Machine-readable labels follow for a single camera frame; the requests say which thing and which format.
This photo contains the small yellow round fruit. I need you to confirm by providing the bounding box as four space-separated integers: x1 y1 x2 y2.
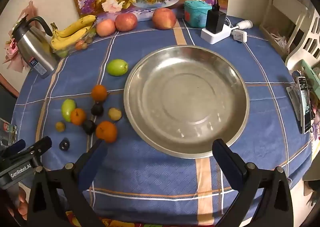
55 121 66 132

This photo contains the orange tangerine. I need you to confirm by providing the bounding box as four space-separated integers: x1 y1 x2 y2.
95 121 118 143
71 108 87 126
91 85 108 102

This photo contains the oblong green fruit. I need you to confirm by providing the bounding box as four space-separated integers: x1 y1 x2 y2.
61 99 76 122

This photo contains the tan round fruit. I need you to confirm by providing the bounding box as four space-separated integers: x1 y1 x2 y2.
108 107 122 121

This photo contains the person's left hand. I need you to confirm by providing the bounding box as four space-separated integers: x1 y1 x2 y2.
8 185 28 220

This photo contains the clear glass cup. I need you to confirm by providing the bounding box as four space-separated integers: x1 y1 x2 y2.
0 118 17 149

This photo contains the smartphone on stand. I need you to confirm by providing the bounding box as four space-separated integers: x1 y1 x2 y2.
286 76 311 134

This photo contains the stainless steel thermos jug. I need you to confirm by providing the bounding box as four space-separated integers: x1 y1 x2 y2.
12 16 60 79

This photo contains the lower yellow banana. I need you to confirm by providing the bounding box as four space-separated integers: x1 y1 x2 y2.
51 24 91 50

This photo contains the yellow banana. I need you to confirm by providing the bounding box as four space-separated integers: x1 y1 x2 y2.
51 24 91 50
50 15 97 37

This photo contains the round green fruit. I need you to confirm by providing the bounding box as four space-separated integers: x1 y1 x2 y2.
106 59 129 76

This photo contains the clear plastic fruit tray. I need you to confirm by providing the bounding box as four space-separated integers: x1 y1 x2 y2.
53 22 97 58

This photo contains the large stainless steel basin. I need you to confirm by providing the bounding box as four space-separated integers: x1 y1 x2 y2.
124 45 249 159

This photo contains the upper yellow banana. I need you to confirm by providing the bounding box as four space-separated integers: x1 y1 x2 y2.
50 15 97 37

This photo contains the pale pink apple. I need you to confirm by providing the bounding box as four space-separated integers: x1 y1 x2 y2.
96 19 116 37

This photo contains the white wooden chair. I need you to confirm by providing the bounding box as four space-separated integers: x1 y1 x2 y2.
260 0 319 71

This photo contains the white plug adapter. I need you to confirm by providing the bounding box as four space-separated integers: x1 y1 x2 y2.
231 29 248 43

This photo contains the red apple middle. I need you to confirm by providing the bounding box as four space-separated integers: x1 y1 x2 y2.
115 13 138 32

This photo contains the red apple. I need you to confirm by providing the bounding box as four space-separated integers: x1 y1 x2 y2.
115 13 138 32
152 8 176 30

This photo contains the white power strip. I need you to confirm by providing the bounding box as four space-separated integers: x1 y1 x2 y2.
201 24 232 44

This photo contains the black power adapter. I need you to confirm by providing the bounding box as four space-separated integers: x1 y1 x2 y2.
206 5 226 34

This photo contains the red apple right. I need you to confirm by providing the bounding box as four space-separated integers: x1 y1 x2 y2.
152 8 176 30

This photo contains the teal tin box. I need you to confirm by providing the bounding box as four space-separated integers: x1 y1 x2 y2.
184 0 212 28

